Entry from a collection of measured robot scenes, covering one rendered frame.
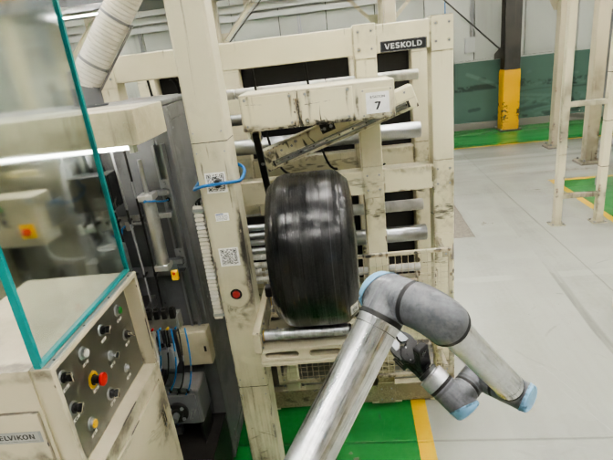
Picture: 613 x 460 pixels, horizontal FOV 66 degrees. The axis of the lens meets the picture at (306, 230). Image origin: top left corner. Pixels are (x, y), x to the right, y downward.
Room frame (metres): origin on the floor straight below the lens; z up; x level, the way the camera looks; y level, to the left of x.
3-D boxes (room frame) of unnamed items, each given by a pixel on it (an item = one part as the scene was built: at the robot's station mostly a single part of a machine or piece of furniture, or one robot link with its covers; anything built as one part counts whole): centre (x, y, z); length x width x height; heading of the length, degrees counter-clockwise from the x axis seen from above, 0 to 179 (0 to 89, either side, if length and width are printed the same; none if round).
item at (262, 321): (1.74, 0.22, 0.90); 0.40 x 0.03 x 0.10; 176
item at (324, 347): (1.59, 0.05, 0.84); 0.36 x 0.09 x 0.06; 86
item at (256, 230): (2.12, 0.23, 1.05); 0.20 x 0.15 x 0.30; 86
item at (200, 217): (1.70, 0.38, 1.19); 0.05 x 0.04 x 0.48; 176
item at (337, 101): (2.01, -0.11, 1.71); 0.61 x 0.25 x 0.15; 86
